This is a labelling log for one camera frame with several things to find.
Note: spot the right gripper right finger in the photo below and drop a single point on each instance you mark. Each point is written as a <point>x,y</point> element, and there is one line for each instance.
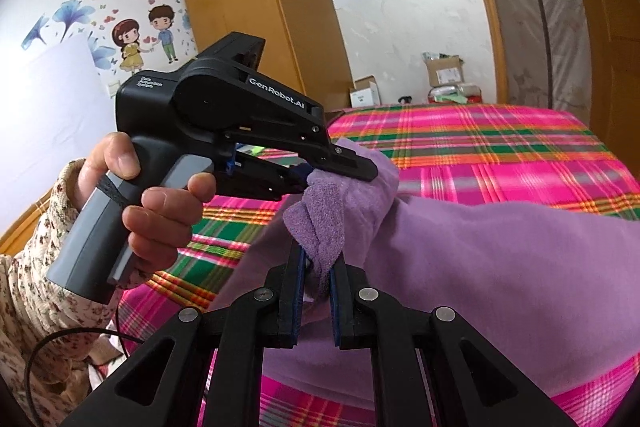
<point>400,341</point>

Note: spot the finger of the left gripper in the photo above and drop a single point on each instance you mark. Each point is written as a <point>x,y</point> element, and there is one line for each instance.
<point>251,177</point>
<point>324,155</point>

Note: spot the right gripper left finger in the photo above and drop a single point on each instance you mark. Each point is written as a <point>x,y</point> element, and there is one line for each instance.
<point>267,317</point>

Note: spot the purple fleece garment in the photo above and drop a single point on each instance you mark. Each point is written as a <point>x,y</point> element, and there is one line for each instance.
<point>555,291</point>

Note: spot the floral sleeve left forearm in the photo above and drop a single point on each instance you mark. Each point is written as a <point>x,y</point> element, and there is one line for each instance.
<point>32,308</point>

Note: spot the person's left hand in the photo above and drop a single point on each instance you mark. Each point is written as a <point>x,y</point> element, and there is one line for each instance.
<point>162,223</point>

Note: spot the white cardboard box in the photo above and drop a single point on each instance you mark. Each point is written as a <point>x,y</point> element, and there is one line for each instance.
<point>364,93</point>

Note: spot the brown cardboard box with label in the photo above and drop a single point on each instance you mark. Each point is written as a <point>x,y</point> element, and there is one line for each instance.
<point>443,69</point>

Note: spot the wooden wardrobe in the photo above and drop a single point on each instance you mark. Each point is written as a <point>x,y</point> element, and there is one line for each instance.
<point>304,44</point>

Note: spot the pink green plaid tablecloth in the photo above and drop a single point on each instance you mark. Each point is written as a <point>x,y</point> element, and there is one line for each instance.
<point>472,154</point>

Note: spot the grey zippered door curtain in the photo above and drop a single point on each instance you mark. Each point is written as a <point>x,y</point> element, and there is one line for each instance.
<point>548,59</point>

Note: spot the wooden door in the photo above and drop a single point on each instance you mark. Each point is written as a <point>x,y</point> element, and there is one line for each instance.
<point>613,27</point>

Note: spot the cartoon children wall sticker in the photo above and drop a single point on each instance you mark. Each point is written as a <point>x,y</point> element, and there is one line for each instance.
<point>123,36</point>

